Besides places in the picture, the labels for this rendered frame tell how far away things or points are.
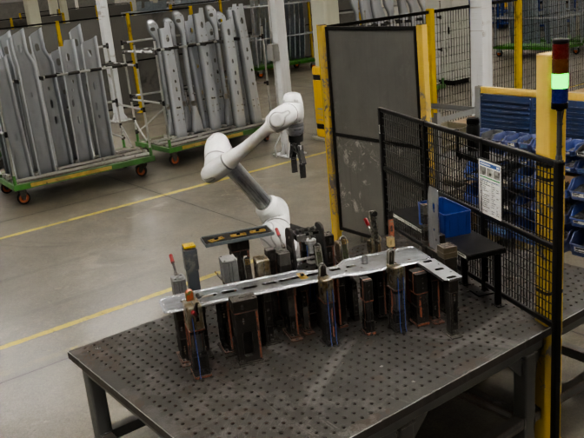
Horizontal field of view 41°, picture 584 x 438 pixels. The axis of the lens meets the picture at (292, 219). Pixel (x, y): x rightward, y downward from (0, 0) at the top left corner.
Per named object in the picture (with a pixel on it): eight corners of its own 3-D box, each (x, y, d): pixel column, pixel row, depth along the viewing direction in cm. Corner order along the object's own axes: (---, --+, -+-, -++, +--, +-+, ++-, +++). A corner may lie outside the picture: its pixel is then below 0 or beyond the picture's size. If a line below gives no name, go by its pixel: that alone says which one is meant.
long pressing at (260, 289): (165, 317, 356) (164, 314, 355) (157, 300, 376) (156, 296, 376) (434, 260, 394) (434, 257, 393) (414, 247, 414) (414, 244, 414)
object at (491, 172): (501, 223, 390) (501, 164, 381) (478, 212, 410) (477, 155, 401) (505, 222, 390) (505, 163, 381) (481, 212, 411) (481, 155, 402)
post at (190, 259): (194, 329, 407) (182, 251, 394) (191, 324, 414) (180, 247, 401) (208, 327, 410) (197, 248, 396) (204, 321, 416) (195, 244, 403)
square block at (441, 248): (446, 314, 399) (443, 248, 388) (438, 308, 406) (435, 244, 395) (459, 311, 401) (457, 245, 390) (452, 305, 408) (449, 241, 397)
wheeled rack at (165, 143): (171, 168, 1090) (153, 40, 1038) (136, 159, 1166) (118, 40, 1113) (276, 141, 1203) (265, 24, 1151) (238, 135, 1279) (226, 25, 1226)
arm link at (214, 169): (218, 162, 403) (218, 144, 412) (194, 180, 411) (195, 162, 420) (235, 175, 410) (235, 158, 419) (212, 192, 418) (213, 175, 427)
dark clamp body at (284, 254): (283, 324, 405) (276, 256, 393) (275, 315, 417) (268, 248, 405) (302, 320, 408) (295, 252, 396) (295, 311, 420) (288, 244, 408)
